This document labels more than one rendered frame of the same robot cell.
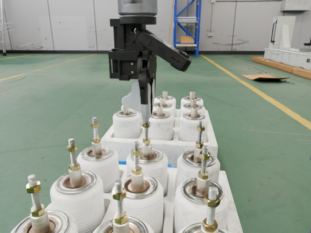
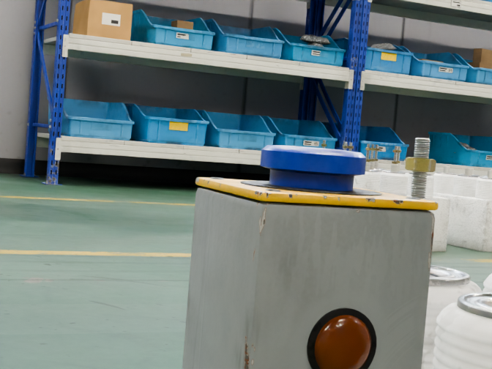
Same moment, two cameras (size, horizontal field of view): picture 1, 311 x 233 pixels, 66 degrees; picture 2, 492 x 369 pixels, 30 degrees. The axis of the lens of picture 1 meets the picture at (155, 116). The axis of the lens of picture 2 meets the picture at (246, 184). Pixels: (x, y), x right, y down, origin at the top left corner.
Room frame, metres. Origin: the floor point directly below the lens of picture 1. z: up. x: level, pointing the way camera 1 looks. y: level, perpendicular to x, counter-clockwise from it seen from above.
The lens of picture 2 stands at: (-0.11, -0.30, 0.33)
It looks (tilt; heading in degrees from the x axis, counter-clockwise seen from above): 3 degrees down; 61
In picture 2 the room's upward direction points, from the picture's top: 5 degrees clockwise
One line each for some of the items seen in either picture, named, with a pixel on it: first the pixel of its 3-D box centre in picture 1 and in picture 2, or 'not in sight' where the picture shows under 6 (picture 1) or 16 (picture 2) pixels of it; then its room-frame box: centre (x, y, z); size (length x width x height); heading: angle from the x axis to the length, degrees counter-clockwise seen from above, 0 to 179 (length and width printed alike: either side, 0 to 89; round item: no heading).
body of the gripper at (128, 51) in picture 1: (134, 49); not in sight; (0.50, 0.04, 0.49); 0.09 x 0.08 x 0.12; 78
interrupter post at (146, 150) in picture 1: (146, 150); not in sight; (0.50, 0.02, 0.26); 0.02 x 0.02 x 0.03
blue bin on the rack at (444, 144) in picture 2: not in sight; (469, 150); (4.22, 4.47, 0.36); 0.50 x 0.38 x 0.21; 86
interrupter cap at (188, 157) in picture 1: (198, 158); not in sight; (0.48, -0.10, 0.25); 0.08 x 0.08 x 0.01
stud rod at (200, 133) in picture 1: (200, 137); not in sight; (0.48, -0.10, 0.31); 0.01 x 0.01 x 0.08
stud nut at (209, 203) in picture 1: (212, 200); not in sight; (0.25, -0.07, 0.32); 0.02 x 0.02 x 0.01; 44
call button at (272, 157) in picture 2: not in sight; (312, 174); (0.08, -0.01, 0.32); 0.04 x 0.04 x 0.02
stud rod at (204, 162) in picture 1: (203, 165); not in sight; (0.37, -0.08, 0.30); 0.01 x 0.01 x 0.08
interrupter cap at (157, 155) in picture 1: (146, 156); not in sight; (0.50, 0.02, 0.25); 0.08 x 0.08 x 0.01
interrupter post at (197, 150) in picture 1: (199, 153); not in sight; (0.48, -0.10, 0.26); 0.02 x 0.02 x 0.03
